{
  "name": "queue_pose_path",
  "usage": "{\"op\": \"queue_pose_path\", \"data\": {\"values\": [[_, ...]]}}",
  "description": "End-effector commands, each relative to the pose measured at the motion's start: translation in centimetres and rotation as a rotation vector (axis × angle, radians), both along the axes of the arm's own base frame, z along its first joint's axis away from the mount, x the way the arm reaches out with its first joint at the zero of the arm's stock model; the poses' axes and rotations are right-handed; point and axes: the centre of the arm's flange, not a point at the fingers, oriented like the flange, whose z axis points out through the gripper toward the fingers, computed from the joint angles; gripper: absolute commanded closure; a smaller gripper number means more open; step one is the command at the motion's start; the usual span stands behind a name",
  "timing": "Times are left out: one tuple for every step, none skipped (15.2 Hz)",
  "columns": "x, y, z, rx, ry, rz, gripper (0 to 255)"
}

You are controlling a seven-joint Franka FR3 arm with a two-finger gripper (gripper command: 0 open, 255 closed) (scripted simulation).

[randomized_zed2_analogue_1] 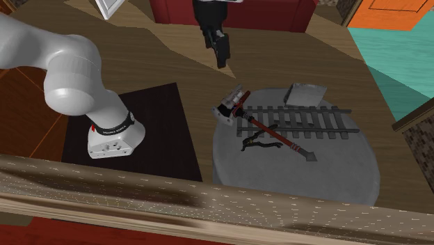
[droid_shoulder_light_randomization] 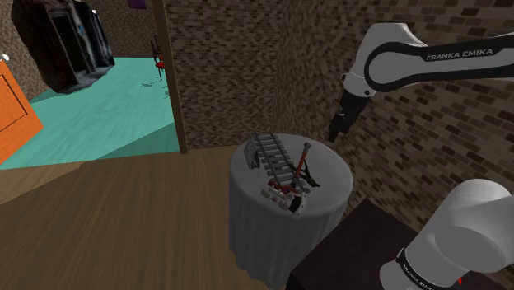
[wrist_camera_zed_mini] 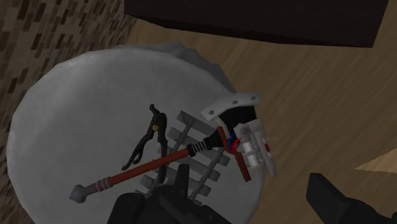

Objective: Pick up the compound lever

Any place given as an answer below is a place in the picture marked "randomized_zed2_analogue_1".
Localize round grey table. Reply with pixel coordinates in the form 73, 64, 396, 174
211, 87, 381, 207

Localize dark robot stand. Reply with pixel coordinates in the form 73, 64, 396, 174
61, 82, 204, 182

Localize orange door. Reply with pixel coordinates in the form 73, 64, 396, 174
346, 0, 434, 32

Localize grey toy rail track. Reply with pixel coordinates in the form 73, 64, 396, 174
236, 105, 361, 141

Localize tan wooden furniture top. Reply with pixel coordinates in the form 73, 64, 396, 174
0, 153, 434, 245

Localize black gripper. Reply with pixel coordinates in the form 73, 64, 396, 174
192, 0, 232, 70

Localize red sofa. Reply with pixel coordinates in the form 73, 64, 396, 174
148, 0, 320, 34

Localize grey flat box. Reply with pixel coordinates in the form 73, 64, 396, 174
283, 82, 328, 109

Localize white picture frame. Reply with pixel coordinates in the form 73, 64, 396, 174
94, 0, 126, 20

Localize black pliers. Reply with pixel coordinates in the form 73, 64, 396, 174
241, 124, 284, 152

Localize red-handled grey hammer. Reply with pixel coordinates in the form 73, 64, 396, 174
211, 84, 318, 163

